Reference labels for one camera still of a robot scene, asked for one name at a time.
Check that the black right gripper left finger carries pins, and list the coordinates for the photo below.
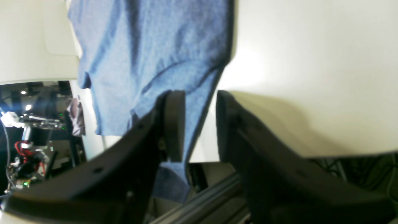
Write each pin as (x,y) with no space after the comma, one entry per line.
(116,186)

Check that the blue t-shirt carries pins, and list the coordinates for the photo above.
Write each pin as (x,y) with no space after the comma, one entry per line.
(132,51)

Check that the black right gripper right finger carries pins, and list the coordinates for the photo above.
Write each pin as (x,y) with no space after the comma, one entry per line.
(279,185)

